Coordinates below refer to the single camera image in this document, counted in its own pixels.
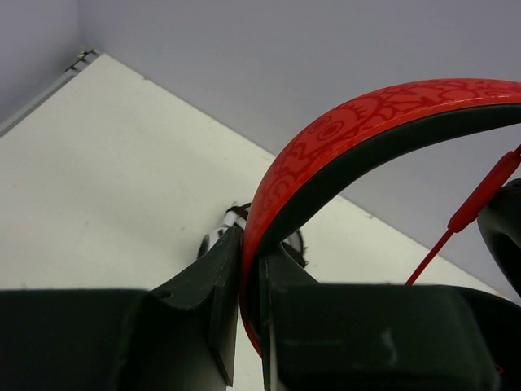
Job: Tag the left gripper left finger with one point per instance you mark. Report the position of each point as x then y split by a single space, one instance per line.
178 336

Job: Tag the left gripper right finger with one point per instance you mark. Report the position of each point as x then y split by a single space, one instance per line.
333 336

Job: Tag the red black headphones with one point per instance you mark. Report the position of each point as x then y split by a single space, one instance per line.
349 141

